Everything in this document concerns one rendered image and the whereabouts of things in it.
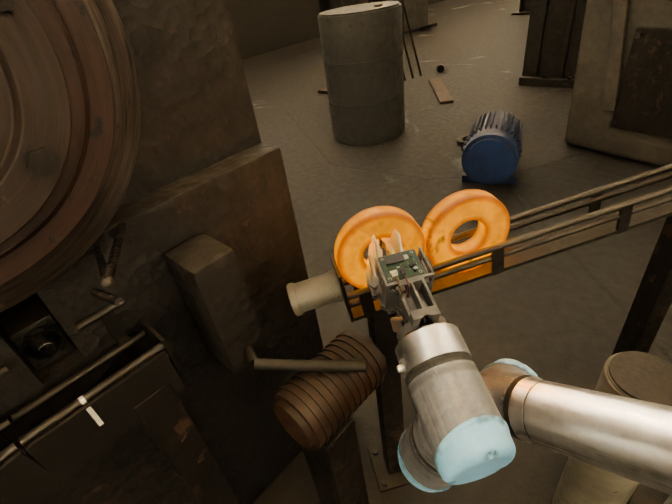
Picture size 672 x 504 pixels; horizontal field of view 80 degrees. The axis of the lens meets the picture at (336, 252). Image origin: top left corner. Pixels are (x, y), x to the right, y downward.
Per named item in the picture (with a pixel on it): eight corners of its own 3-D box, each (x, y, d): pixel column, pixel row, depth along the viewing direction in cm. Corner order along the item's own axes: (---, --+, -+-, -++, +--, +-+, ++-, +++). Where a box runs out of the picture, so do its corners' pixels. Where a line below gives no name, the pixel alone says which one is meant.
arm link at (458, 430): (431, 494, 47) (458, 474, 40) (396, 392, 55) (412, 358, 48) (502, 474, 49) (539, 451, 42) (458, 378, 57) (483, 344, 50)
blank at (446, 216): (414, 205, 68) (421, 215, 66) (499, 176, 69) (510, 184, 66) (425, 273, 78) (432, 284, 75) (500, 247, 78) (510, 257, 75)
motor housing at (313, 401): (309, 514, 104) (260, 385, 73) (363, 448, 116) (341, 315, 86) (347, 552, 96) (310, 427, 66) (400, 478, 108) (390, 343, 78)
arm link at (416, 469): (477, 462, 62) (510, 437, 52) (422, 511, 57) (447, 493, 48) (435, 410, 66) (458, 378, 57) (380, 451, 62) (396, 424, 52)
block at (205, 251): (204, 350, 79) (157, 251, 65) (237, 326, 83) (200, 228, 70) (236, 378, 73) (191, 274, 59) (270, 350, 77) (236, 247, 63)
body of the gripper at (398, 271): (421, 242, 59) (456, 311, 51) (416, 276, 66) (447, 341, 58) (370, 254, 58) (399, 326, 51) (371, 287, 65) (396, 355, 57)
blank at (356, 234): (323, 223, 67) (326, 233, 64) (410, 192, 67) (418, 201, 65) (346, 291, 76) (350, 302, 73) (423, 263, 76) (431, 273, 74)
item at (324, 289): (294, 301, 76) (284, 277, 73) (339, 286, 76) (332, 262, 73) (298, 323, 71) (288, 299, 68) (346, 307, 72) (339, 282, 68)
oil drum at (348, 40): (318, 139, 330) (298, 14, 279) (364, 117, 363) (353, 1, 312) (375, 151, 294) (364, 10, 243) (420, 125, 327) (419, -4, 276)
